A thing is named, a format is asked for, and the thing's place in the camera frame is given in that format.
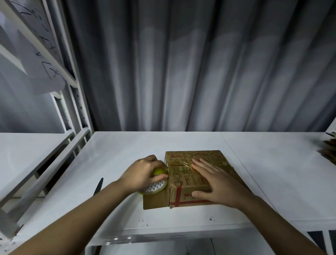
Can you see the person's right hand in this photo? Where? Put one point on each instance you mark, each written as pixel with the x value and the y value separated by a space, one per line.
pixel 223 186

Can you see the person's left forearm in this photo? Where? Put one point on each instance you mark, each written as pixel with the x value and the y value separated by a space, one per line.
pixel 73 226

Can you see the pile of cardboard boxes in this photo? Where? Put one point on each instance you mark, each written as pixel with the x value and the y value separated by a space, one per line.
pixel 329 148

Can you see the person's left hand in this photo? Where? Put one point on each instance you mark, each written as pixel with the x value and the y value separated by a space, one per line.
pixel 139 176

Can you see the yellow tape roll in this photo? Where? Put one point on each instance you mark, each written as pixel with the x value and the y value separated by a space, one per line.
pixel 157 184

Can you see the printed brown cardboard box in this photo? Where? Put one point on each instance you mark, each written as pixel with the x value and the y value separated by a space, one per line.
pixel 181 168

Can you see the person's right forearm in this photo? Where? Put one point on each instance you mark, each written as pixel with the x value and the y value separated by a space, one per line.
pixel 283 231

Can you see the black scissors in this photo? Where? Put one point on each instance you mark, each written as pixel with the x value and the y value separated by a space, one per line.
pixel 98 187

